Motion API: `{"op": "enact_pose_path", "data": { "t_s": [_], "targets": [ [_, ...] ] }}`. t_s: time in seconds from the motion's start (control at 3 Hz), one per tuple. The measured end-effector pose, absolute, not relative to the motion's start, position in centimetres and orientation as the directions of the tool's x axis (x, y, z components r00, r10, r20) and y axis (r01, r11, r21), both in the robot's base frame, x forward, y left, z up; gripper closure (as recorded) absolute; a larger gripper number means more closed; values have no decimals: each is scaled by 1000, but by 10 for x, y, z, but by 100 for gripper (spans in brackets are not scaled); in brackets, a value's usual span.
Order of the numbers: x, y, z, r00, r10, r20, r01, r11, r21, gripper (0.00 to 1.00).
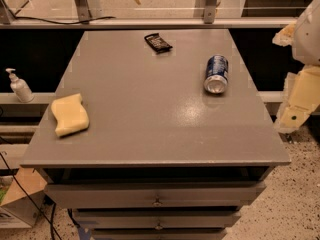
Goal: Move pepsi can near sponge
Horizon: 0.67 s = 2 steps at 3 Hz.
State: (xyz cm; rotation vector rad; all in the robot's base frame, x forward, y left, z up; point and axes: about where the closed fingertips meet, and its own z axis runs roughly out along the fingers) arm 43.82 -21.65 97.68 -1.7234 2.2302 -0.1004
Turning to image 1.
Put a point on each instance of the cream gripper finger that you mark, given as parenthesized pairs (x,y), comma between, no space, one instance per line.
(285,36)
(301,97)

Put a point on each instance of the blue pepsi can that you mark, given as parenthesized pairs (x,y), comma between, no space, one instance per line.
(216,75)

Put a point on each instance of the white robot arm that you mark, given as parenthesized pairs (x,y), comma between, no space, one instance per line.
(306,39)

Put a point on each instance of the yellow sponge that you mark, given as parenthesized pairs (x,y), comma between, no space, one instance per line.
(70,115)

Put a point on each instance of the top grey drawer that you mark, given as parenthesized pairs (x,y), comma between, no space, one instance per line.
(159,195)

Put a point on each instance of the grey drawer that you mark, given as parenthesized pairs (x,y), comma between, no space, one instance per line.
(159,195)
(165,234)
(156,219)

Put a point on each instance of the black snack wrapper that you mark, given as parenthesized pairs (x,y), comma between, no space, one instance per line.
(157,43)

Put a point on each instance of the grey drawer cabinet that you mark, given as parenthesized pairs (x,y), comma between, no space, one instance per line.
(152,121)

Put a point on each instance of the middle grey drawer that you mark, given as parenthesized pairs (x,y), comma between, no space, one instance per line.
(156,219)

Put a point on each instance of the bottom grey drawer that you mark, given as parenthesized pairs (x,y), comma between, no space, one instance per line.
(165,234)

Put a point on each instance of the white pump bottle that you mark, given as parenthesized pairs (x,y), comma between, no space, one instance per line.
(19,87)

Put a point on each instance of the cardboard box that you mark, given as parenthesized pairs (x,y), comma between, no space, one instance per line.
(21,197)

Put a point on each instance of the right metal bracket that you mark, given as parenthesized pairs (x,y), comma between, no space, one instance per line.
(209,11)

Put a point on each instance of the metal bracket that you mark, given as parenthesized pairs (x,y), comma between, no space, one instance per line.
(83,12)
(209,11)

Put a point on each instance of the left metal bracket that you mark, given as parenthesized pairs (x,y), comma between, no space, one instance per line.
(83,12)

